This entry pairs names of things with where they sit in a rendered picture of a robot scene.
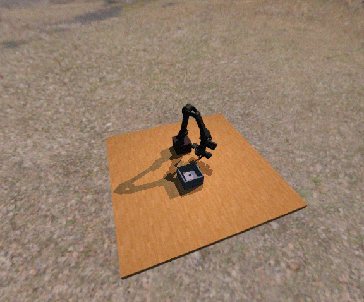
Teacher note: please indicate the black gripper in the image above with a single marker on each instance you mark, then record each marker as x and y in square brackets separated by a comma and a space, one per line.
[205, 153]

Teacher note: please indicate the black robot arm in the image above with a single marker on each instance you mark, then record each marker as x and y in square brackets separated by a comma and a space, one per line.
[204, 132]

